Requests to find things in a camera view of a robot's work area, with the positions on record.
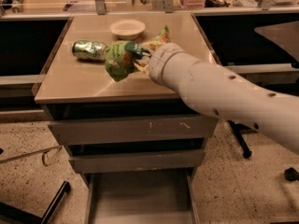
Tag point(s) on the grey middle drawer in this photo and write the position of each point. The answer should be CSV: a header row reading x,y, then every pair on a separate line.
x,y
137,161

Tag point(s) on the grey top drawer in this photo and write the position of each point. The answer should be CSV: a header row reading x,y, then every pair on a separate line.
x,y
132,129

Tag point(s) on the black table leg right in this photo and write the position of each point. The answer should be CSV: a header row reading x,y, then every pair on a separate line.
x,y
238,135

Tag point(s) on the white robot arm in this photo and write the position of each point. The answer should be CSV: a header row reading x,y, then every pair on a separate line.
x,y
218,92

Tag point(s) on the black caster wheel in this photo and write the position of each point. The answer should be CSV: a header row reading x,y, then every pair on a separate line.
x,y
291,174

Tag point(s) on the crushed green soda can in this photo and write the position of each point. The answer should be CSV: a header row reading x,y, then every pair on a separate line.
x,y
89,50

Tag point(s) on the grey side table top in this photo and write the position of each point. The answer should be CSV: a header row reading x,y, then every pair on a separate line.
x,y
285,35

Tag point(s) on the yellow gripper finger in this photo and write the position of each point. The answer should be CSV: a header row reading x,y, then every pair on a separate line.
x,y
142,68
151,46

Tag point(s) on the white paper bowl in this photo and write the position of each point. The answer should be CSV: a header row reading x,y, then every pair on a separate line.
x,y
127,29

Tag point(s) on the grey drawer cabinet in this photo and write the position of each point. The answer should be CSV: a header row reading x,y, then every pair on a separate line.
x,y
74,89

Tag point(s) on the thin metal rod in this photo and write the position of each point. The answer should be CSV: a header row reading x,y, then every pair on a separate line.
x,y
43,152

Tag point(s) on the green rice chip bag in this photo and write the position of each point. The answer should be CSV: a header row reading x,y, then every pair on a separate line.
x,y
122,55

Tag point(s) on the black stand leg left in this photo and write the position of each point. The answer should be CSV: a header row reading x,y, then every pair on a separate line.
x,y
13,215

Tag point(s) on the grey open bottom drawer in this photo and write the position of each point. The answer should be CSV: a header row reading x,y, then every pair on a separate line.
x,y
144,197

